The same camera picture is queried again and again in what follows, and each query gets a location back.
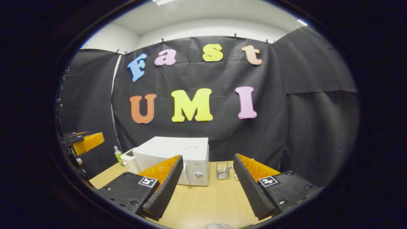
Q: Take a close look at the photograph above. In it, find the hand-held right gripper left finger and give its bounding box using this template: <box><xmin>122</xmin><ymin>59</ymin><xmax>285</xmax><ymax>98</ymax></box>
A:
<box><xmin>99</xmin><ymin>155</ymin><xmax>184</xmax><ymax>221</ymax></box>

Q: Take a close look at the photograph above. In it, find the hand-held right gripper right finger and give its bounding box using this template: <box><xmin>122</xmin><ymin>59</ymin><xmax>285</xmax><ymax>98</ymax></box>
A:
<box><xmin>233</xmin><ymin>154</ymin><xmax>318</xmax><ymax>221</ymax></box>

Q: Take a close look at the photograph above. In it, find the white microwave oven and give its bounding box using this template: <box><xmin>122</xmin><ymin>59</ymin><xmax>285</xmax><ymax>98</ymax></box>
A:
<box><xmin>133</xmin><ymin>137</ymin><xmax>210</xmax><ymax>186</ymax></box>

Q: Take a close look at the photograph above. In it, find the green drink bottle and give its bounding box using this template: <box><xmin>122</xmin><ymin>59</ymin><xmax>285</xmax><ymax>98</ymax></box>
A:
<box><xmin>114</xmin><ymin>146</ymin><xmax>125</xmax><ymax>167</ymax></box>

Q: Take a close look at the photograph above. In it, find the white toaster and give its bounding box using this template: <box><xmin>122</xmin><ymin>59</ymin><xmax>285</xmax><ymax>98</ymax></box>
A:
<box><xmin>121</xmin><ymin>148</ymin><xmax>141</xmax><ymax>174</ymax></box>

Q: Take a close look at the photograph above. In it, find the black backdrop cloth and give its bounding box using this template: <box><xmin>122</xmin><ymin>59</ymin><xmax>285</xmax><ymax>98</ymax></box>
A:
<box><xmin>59</xmin><ymin>26</ymin><xmax>360</xmax><ymax>188</ymax></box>

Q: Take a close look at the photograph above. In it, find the metal wire holder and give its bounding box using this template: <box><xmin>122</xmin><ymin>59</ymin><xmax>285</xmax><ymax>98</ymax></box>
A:
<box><xmin>216</xmin><ymin>162</ymin><xmax>231</xmax><ymax>180</ymax></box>

